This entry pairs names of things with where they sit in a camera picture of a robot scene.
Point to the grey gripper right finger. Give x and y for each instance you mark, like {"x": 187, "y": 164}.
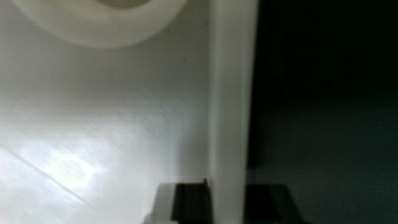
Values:
{"x": 270, "y": 207}

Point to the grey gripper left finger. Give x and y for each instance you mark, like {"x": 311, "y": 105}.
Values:
{"x": 181, "y": 206}

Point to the white square tabletop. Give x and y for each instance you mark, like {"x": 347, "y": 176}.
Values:
{"x": 124, "y": 97}

